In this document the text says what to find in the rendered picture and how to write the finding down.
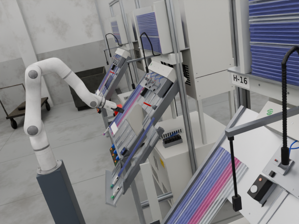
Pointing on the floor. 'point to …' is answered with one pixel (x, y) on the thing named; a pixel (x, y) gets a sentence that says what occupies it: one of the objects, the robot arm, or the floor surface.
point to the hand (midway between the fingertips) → (121, 110)
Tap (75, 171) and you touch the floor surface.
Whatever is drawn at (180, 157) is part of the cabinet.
